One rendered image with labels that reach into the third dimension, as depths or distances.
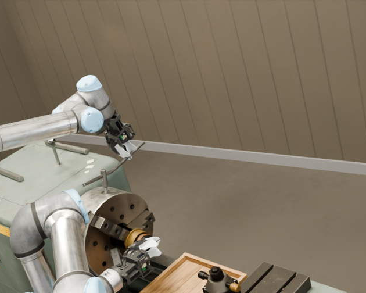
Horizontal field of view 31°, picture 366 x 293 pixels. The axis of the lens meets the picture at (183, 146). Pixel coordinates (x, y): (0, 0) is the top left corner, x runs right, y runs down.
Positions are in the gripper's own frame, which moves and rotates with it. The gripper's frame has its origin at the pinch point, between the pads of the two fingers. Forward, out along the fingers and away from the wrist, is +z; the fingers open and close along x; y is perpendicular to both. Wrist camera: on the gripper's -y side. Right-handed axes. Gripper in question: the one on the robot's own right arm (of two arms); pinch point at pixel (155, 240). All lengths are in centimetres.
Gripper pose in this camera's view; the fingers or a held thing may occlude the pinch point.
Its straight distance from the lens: 224.8
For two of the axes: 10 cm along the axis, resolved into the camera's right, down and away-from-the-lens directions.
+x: -2.6, -8.6, -4.3
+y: 6.9, 1.5, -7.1
